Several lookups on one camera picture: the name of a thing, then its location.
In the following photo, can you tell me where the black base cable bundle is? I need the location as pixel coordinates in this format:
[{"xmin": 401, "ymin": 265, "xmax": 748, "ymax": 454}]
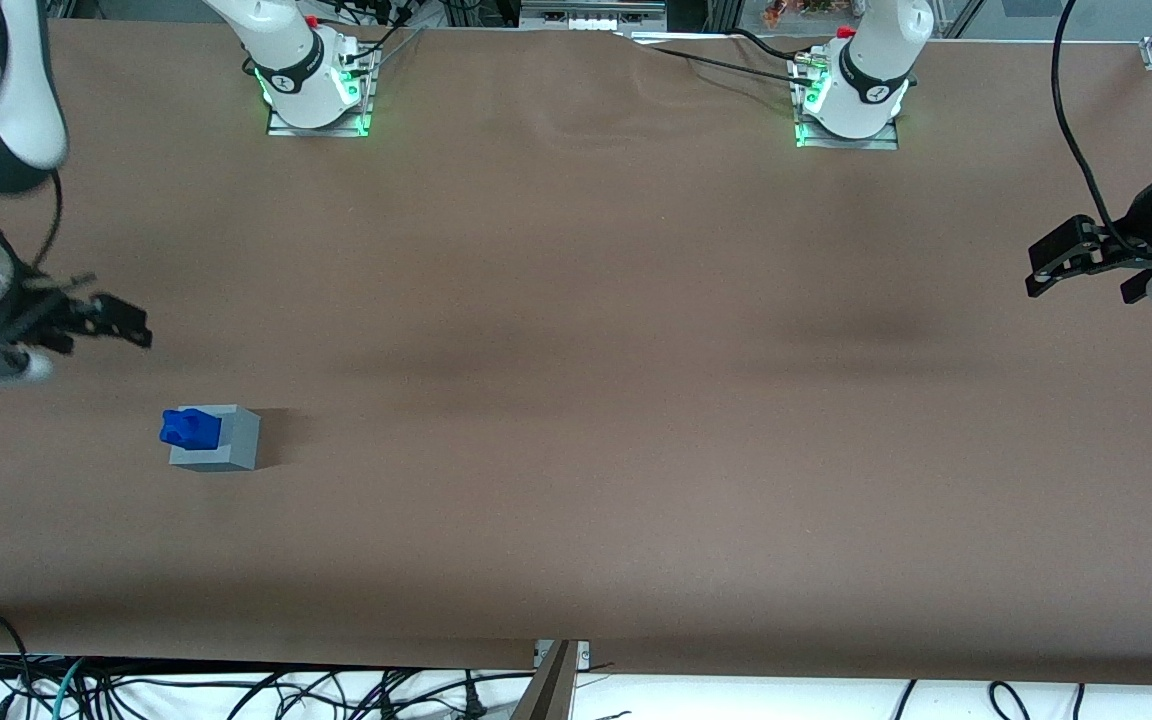
[{"xmin": 331, "ymin": 0, "xmax": 427, "ymax": 76}]

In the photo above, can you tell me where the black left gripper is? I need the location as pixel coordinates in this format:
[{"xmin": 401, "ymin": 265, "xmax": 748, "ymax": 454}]
[{"xmin": 1025, "ymin": 160, "xmax": 1152, "ymax": 299}]

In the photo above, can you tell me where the short black table cable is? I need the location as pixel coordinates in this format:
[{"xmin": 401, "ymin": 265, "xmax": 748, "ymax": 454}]
[{"xmin": 726, "ymin": 28, "xmax": 819, "ymax": 64}]

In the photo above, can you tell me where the silver edge bracket plate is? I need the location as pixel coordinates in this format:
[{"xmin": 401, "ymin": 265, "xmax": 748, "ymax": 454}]
[{"xmin": 534, "ymin": 639, "xmax": 592, "ymax": 671}]

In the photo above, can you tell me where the gray slanted bar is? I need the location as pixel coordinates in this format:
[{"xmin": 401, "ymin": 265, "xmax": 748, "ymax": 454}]
[{"xmin": 510, "ymin": 640, "xmax": 579, "ymax": 720}]

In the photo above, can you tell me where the white terminal block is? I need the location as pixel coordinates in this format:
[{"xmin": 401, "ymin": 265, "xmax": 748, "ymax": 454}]
[{"xmin": 521, "ymin": 0, "xmax": 667, "ymax": 32}]

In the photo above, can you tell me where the blue plastic part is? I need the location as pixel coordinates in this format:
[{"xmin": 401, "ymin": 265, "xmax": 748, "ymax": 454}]
[{"xmin": 160, "ymin": 408, "xmax": 223, "ymax": 451}]

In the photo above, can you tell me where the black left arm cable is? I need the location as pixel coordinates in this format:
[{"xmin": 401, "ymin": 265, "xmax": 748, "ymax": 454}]
[{"xmin": 1051, "ymin": 0, "xmax": 1137, "ymax": 256}]

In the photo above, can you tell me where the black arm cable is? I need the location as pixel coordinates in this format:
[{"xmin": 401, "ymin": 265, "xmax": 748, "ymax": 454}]
[
  {"xmin": 1051, "ymin": 0, "xmax": 1137, "ymax": 256},
  {"xmin": 0, "ymin": 165, "xmax": 67, "ymax": 301}
]

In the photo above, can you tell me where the orange background clutter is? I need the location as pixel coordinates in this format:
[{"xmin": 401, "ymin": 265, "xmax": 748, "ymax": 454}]
[{"xmin": 761, "ymin": 0, "xmax": 839, "ymax": 27}]

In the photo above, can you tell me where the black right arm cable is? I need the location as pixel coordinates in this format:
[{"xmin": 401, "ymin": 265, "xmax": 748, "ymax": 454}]
[{"xmin": 0, "ymin": 165, "xmax": 67, "ymax": 301}]

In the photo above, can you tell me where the gray cube base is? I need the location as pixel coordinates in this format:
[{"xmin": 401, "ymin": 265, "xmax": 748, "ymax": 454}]
[{"xmin": 168, "ymin": 404, "xmax": 262, "ymax": 472}]

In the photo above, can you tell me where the teal floor cable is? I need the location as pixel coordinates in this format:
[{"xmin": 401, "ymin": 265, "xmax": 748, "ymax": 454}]
[{"xmin": 52, "ymin": 657, "xmax": 89, "ymax": 720}]

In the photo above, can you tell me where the brown table cover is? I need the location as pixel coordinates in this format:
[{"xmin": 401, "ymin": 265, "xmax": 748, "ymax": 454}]
[{"xmin": 0, "ymin": 20, "xmax": 1152, "ymax": 687}]

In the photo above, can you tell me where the long black table cable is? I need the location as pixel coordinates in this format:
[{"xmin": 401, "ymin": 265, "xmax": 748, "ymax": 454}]
[{"xmin": 634, "ymin": 40, "xmax": 817, "ymax": 87}]

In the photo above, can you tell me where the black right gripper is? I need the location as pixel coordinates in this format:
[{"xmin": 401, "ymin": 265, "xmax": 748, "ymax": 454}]
[{"xmin": 0, "ymin": 284, "xmax": 153, "ymax": 367}]

